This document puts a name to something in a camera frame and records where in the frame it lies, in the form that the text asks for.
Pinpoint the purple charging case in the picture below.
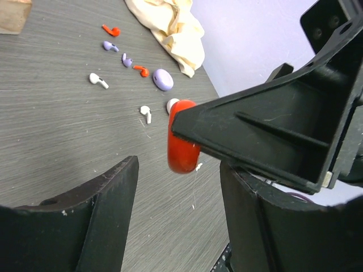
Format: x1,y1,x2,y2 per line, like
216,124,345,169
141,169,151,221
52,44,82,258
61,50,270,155
152,69,174,91

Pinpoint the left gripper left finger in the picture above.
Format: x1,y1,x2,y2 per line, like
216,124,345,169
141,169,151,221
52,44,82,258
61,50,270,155
1,156,139,271

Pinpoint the white earbud near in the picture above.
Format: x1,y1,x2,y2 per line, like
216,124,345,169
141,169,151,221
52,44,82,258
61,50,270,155
140,105,151,124

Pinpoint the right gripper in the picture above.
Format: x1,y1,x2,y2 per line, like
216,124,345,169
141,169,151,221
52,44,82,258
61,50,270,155
300,0,362,53

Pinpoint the wooden clothes rack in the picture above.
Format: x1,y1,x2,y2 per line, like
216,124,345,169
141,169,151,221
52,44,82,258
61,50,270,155
0,0,32,35

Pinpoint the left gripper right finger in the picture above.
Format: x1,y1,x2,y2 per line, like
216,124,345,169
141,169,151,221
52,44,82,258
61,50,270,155
220,163,362,271

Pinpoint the white earbud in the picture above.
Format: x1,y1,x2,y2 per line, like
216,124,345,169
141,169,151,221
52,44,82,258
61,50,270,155
89,73,109,89
140,105,151,124

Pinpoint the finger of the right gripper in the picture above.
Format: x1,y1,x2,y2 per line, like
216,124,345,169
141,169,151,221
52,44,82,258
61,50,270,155
171,16,362,194

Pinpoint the orange earbud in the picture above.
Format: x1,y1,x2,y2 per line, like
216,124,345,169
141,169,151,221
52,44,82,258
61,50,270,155
102,24,121,37
133,65,150,78

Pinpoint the white charging case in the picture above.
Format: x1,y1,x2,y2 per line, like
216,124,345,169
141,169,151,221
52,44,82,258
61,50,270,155
166,98,179,114

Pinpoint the purple earbud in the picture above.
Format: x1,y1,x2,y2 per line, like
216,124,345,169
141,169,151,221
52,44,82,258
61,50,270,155
121,53,133,67
103,41,119,52

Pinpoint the white earbud far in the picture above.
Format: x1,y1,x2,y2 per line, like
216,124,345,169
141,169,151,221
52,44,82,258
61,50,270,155
89,73,109,89

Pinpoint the cream crumpled cloth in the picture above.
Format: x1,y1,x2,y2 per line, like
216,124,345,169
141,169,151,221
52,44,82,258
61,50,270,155
125,0,205,78

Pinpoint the purple earbud far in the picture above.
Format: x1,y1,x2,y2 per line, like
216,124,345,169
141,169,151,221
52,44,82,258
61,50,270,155
103,41,119,52

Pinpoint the orange charging case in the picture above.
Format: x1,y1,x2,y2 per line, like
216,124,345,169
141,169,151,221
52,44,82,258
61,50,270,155
167,100,200,174

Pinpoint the purple earbud near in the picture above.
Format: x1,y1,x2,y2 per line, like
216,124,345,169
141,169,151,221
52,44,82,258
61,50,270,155
121,53,133,67

